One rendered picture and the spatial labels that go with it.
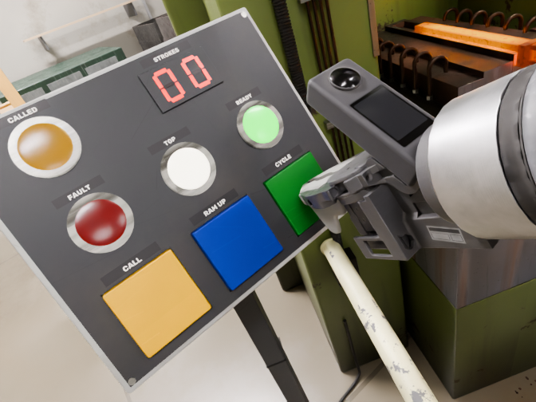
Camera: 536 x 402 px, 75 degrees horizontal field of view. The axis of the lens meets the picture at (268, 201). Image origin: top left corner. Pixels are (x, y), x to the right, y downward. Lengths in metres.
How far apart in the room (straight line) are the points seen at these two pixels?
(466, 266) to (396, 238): 0.57
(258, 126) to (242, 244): 0.14
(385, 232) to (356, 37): 0.48
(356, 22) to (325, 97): 0.44
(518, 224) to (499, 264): 0.70
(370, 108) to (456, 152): 0.09
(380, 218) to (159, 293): 0.22
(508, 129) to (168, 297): 0.30
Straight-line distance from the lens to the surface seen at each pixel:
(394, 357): 0.69
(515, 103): 0.20
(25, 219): 0.38
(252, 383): 1.47
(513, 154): 0.19
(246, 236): 0.38
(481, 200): 0.21
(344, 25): 0.70
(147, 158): 0.38
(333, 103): 0.28
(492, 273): 0.92
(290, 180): 0.41
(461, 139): 0.21
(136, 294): 0.36
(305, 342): 1.48
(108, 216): 0.37
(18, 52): 7.95
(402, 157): 0.25
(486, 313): 1.04
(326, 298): 1.05
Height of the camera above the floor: 1.25
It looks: 34 degrees down
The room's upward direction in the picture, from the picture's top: 20 degrees counter-clockwise
